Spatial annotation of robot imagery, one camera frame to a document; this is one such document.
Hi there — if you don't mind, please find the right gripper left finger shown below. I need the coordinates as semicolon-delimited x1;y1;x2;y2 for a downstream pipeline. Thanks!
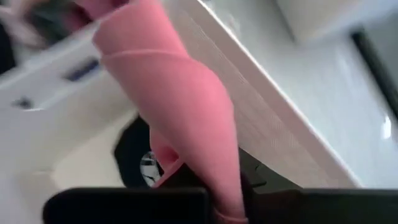
42;164;216;224

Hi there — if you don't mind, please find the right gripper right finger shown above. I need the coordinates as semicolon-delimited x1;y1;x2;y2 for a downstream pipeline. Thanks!
238;148;398;224

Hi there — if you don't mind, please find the mauve pink garment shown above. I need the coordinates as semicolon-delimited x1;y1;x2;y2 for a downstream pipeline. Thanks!
73;0;249;224

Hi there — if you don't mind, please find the black garment white print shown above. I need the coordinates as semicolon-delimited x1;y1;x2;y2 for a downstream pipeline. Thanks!
113;114;166;189

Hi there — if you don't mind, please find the black table frame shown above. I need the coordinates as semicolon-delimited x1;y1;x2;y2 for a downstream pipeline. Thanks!
350;28;398;121

